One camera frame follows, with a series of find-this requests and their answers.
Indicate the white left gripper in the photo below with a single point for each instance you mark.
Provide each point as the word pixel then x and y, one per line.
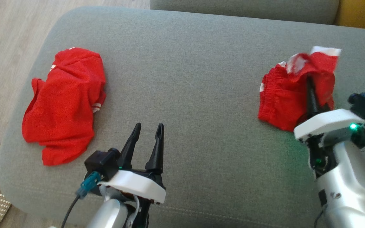
pixel 135 185

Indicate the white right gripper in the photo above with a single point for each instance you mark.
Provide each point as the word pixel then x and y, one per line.
pixel 328 122

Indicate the red shorts white trim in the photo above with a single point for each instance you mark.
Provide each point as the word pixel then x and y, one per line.
pixel 280 95

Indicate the red basketball jersey number 23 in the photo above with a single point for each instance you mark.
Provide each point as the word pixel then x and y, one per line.
pixel 65 101

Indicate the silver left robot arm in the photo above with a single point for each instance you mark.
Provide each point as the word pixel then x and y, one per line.
pixel 106 215

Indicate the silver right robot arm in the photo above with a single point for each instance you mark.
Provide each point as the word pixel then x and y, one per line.
pixel 350 190

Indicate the yellow cushion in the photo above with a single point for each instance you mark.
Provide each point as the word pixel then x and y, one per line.
pixel 363 14

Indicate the grey sofa back cushion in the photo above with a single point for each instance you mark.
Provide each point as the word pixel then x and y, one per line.
pixel 249 9

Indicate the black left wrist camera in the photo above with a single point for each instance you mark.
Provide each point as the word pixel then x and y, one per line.
pixel 101 163

